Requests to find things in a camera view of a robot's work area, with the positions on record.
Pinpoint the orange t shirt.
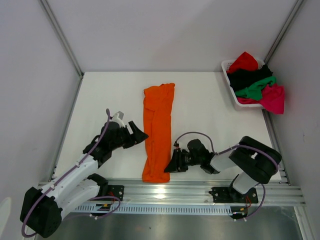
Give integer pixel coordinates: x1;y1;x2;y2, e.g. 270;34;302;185
142;83;175;184

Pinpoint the aluminium mounting rail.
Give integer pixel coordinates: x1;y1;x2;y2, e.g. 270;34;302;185
108;178;306;207

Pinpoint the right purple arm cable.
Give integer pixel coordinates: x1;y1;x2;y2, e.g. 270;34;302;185
173;131;280;222

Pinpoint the white plastic laundry basket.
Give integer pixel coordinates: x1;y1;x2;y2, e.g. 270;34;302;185
221;59;264;111

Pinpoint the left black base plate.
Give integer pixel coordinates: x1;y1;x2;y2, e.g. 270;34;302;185
97;185;125;201

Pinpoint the magenta t shirt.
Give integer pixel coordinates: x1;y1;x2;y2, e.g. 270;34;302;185
237;83;285;115

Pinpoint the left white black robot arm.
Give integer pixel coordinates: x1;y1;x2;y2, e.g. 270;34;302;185
20;120;149;238

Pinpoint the slotted grey cable duct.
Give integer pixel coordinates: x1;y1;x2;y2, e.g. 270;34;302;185
74;203;232;216

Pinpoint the green t shirt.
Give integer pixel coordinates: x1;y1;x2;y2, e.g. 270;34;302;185
235;76;277;101

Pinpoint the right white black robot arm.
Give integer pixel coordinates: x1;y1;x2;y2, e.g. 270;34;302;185
164;136;282;204

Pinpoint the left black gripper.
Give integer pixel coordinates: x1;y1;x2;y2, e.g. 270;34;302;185
109;121;148;151

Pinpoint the red t shirt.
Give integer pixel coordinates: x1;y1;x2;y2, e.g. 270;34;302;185
227;51;259;74

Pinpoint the black t shirt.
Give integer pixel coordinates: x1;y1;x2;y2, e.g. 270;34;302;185
227;64;273;92

